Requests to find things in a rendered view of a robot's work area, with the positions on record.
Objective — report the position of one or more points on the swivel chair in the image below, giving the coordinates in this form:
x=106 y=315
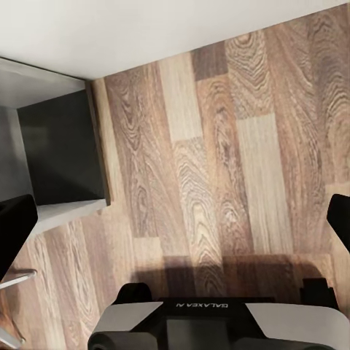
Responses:
x=5 y=337

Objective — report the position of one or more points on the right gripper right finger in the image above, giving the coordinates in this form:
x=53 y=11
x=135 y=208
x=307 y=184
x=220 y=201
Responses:
x=338 y=216

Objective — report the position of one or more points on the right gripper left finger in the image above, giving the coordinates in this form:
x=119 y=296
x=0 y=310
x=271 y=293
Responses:
x=18 y=217

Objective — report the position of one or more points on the desk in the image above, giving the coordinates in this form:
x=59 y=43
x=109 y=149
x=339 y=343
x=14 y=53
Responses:
x=49 y=144

